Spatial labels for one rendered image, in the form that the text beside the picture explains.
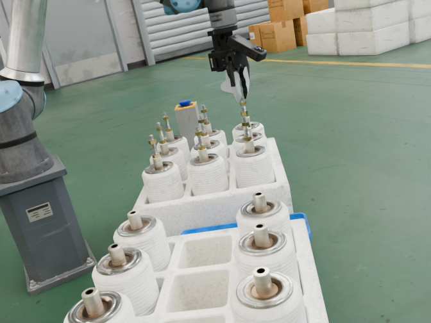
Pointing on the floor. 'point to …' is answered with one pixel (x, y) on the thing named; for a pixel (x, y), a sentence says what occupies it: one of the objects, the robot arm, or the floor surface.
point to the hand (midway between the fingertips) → (243, 95)
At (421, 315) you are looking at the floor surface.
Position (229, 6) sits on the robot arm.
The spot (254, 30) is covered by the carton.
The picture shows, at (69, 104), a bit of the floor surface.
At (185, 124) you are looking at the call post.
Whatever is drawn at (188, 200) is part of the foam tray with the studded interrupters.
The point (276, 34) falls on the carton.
